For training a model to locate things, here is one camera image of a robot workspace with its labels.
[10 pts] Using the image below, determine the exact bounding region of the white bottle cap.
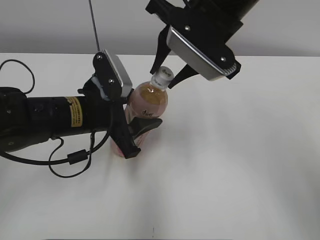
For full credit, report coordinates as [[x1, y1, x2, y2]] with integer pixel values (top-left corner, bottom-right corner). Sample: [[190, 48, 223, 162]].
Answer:
[[150, 66, 175, 90]]

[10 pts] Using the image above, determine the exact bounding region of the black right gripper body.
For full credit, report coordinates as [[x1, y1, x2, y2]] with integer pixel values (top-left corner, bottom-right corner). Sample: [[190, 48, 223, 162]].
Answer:
[[145, 0, 243, 80]]

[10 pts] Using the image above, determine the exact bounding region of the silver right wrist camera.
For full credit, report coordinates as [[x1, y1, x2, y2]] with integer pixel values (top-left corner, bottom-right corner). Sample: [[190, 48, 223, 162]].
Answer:
[[166, 26, 237, 81]]

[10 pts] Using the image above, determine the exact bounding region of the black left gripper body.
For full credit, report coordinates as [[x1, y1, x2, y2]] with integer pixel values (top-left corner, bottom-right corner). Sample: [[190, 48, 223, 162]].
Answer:
[[76, 73, 141, 160]]

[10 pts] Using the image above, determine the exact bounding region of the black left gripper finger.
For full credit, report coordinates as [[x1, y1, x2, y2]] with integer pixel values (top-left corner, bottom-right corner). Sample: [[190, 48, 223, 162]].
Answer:
[[128, 117, 163, 138], [125, 89, 134, 103]]

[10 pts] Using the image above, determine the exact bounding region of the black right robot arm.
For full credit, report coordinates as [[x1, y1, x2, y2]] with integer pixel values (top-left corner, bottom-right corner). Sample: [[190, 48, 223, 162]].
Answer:
[[145, 0, 257, 89]]

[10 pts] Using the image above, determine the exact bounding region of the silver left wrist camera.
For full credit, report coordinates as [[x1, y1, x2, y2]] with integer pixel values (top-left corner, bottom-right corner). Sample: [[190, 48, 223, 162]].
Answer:
[[91, 49, 133, 101]]

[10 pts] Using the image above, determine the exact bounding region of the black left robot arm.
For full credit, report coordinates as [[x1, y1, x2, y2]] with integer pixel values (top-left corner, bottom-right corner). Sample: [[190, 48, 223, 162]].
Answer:
[[0, 73, 162, 166]]

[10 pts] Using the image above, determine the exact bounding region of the black camera cable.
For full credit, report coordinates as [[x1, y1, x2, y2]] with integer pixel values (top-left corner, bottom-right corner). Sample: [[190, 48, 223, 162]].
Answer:
[[0, 58, 113, 179]]

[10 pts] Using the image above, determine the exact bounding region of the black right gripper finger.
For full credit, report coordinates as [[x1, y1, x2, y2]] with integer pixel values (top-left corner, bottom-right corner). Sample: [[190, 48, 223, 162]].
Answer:
[[150, 25, 171, 74], [168, 64, 199, 89]]

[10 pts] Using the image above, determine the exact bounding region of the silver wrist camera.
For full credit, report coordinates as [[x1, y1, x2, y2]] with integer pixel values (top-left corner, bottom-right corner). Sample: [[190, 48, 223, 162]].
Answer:
[[91, 49, 133, 101], [166, 26, 237, 81]]

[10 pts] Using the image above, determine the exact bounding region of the peach oolong tea bottle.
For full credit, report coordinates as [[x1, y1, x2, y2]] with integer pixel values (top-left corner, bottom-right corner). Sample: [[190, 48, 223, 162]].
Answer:
[[110, 81, 170, 158]]

